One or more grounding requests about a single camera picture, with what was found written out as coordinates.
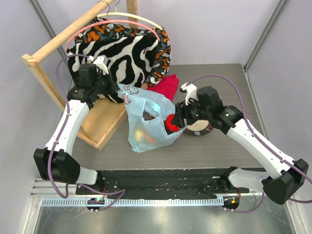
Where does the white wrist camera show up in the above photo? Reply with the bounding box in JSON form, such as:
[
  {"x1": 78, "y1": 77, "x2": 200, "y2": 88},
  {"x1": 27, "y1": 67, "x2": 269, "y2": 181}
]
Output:
[
  {"x1": 87, "y1": 56, "x2": 109, "y2": 75},
  {"x1": 180, "y1": 83, "x2": 197, "y2": 105}
]

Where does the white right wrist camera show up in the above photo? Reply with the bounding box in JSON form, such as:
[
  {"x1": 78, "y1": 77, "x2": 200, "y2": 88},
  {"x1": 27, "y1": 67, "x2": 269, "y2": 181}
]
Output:
[{"x1": 180, "y1": 83, "x2": 197, "y2": 105}]

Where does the orange camouflage pattern garment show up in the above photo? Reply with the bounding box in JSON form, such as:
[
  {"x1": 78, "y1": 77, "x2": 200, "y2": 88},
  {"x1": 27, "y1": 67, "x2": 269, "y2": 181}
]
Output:
[{"x1": 68, "y1": 17, "x2": 171, "y2": 86}]

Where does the light blue cartoon plastic bag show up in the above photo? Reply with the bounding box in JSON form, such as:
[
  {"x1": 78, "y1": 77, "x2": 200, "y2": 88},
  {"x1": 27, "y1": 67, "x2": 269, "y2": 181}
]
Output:
[{"x1": 117, "y1": 83, "x2": 184, "y2": 153}]

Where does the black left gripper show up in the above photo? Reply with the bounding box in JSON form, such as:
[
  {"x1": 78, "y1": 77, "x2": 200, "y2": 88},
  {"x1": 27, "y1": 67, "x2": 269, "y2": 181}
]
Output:
[{"x1": 92, "y1": 70, "x2": 120, "y2": 96}]

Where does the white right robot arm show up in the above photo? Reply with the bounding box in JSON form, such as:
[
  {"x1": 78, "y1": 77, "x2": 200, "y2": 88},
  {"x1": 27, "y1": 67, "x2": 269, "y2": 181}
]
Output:
[{"x1": 166, "y1": 83, "x2": 309, "y2": 205}]

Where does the zebra pattern fleece garment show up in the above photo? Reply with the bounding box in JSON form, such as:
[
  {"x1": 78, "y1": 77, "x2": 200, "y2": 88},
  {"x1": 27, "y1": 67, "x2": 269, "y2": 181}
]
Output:
[{"x1": 67, "y1": 35, "x2": 158, "y2": 95}]

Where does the cream clothes hanger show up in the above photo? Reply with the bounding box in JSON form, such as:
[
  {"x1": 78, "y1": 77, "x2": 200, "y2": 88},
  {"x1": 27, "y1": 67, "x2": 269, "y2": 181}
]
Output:
[{"x1": 97, "y1": 0, "x2": 163, "y2": 30}]

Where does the pink clothes hanger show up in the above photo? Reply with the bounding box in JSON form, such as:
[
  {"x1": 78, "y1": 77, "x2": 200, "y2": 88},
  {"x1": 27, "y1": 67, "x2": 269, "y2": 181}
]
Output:
[{"x1": 65, "y1": 18, "x2": 162, "y2": 51}]

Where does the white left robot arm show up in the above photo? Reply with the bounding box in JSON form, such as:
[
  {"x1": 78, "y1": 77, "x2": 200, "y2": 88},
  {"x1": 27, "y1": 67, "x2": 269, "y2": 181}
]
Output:
[{"x1": 34, "y1": 62, "x2": 119, "y2": 195}]

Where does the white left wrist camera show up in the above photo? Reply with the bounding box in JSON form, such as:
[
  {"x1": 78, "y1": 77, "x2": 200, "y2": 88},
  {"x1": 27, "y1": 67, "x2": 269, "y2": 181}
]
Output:
[{"x1": 87, "y1": 56, "x2": 109, "y2": 75}]

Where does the black fruit plate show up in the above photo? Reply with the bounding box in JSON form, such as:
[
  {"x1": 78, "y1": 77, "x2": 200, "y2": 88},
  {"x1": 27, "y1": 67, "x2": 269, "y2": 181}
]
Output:
[{"x1": 183, "y1": 120, "x2": 213, "y2": 137}]

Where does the wooden clothes rack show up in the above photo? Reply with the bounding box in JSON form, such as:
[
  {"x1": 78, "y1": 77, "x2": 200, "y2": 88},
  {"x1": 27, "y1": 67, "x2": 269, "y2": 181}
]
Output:
[{"x1": 21, "y1": 0, "x2": 130, "y2": 151}]

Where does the red folded cloth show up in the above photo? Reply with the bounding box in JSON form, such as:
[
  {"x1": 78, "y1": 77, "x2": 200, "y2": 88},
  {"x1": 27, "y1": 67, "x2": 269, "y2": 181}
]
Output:
[{"x1": 147, "y1": 74, "x2": 179, "y2": 101}]

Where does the white slotted cable duct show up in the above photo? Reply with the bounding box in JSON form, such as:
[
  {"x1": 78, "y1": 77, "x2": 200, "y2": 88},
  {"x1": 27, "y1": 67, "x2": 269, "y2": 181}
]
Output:
[{"x1": 41, "y1": 196, "x2": 224, "y2": 207}]

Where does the red apple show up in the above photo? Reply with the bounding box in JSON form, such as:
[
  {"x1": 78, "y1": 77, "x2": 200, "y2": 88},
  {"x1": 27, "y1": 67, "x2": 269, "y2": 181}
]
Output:
[{"x1": 164, "y1": 114, "x2": 180, "y2": 134}]

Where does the yellow pear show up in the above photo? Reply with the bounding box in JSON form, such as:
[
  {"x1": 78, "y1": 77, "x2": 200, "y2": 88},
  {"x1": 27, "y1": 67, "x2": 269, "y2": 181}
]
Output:
[{"x1": 134, "y1": 130, "x2": 145, "y2": 141}]

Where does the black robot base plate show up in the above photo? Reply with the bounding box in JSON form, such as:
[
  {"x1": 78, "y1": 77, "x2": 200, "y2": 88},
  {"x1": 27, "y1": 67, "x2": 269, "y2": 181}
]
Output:
[{"x1": 90, "y1": 168, "x2": 250, "y2": 200}]

